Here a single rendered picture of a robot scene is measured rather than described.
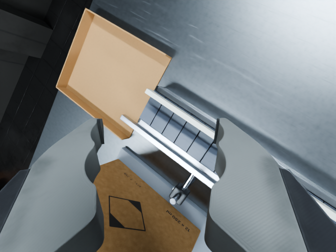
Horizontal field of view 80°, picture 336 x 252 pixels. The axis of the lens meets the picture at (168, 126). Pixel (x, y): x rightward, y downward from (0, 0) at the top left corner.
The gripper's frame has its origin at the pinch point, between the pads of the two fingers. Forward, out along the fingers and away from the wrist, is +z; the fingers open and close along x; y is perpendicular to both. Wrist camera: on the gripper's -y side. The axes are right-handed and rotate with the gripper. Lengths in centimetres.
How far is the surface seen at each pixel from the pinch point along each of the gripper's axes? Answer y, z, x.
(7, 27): 14, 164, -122
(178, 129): 20.5, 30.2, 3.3
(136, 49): 6, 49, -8
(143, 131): 17.8, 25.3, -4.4
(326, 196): 25.3, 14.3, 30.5
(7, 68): 51, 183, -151
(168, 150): 19.9, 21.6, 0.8
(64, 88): 19, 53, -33
